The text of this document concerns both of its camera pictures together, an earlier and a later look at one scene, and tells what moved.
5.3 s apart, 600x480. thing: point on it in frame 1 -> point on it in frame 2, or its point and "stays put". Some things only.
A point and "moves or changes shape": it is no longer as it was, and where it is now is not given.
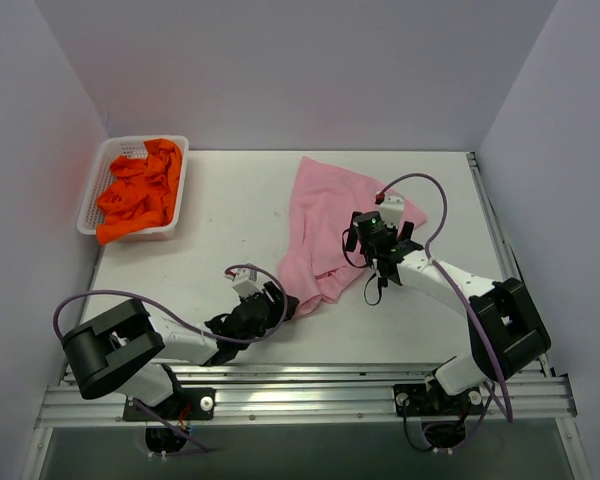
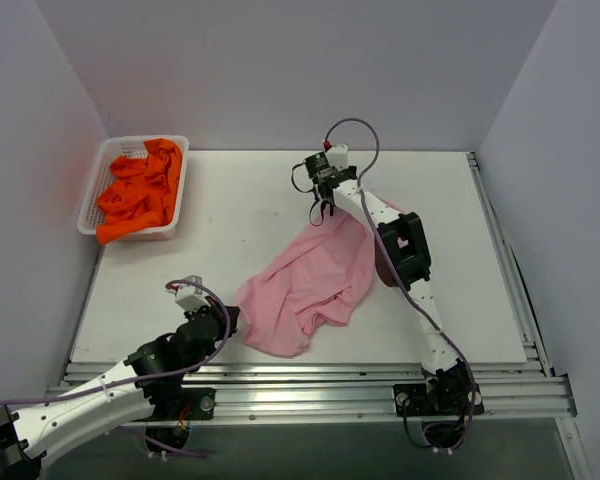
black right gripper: [407, 230] -> [325, 185]
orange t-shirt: [144, 192] stays put
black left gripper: [273, 304] -> [231, 315]
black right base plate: [422, 400] stays put
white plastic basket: [102, 181] stays put
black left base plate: [186, 404] stays put
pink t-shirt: [324, 202] moves or changes shape
